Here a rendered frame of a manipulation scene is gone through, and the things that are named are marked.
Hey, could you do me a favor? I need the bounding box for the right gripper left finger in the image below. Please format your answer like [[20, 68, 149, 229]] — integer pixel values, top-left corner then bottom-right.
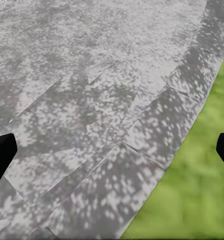
[[0, 133, 18, 179]]

